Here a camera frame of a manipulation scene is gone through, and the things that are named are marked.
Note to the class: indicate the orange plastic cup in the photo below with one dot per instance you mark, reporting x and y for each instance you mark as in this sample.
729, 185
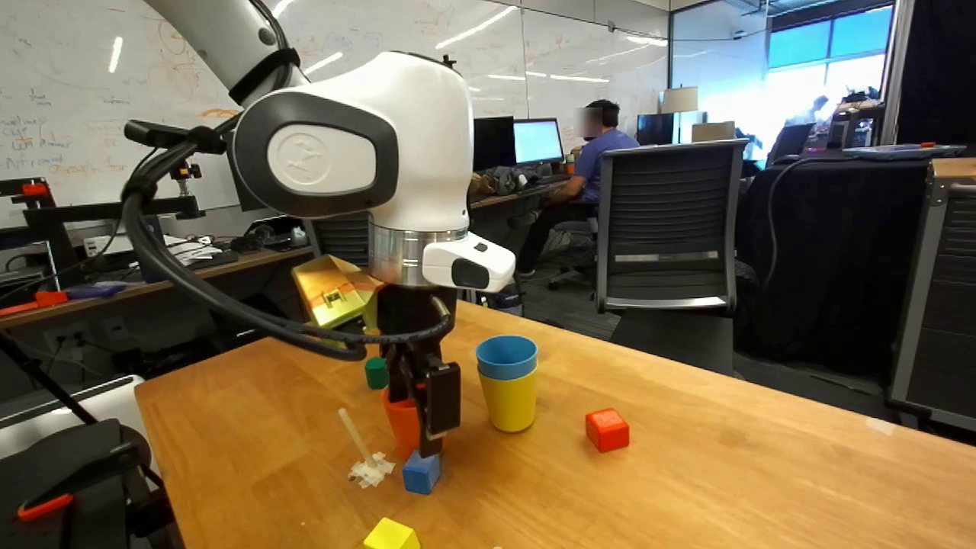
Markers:
403, 428

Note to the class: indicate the person in blue shirt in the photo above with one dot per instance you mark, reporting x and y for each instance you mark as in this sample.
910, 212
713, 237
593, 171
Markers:
599, 162

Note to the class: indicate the black stand with red knob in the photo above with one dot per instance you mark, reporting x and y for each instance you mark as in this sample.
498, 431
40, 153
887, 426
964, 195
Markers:
93, 207

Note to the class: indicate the lit computer monitor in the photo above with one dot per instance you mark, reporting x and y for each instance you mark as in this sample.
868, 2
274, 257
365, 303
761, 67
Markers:
539, 142

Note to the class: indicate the yellow cube block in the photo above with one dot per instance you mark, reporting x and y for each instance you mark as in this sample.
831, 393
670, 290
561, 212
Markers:
393, 534

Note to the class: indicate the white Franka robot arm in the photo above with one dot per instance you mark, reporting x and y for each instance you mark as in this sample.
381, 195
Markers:
407, 132

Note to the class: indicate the blue cube block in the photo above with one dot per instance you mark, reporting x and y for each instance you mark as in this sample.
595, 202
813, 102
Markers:
422, 474

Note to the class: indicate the yellow-green wrist camera box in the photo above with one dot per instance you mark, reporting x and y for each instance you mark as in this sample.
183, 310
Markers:
332, 293

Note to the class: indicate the red cube block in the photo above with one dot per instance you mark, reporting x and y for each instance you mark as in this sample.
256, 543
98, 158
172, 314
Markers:
607, 431

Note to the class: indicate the grey mesh office chair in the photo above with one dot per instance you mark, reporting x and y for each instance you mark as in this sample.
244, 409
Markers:
667, 215

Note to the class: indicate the dark mesh office chair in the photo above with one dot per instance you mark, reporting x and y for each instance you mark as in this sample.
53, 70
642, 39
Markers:
341, 238

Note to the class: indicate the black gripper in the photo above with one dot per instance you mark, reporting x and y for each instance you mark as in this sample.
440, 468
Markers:
413, 314

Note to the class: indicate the white table lamp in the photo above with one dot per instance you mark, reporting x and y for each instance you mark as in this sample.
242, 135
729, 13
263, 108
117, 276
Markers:
682, 97

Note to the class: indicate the black bag with red clip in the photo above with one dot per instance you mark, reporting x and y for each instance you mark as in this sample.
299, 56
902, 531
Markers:
72, 476

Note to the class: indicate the long wooden desk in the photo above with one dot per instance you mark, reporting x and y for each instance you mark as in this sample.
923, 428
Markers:
202, 265

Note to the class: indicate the black curtain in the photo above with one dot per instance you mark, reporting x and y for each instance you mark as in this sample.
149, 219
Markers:
942, 62

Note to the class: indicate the green cylinder block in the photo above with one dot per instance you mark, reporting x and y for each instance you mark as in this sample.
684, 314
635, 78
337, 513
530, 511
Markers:
375, 373

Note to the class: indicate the yellow plastic cup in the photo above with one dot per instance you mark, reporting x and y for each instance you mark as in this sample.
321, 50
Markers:
512, 407

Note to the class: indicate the white tray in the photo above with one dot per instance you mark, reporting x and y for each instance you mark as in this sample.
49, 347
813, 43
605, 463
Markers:
62, 407

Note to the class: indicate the black camera on mount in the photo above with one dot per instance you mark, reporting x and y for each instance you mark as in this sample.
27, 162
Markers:
172, 135

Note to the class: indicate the grey drawer cabinet wood top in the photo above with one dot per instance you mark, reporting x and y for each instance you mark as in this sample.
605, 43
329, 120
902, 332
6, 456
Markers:
946, 307

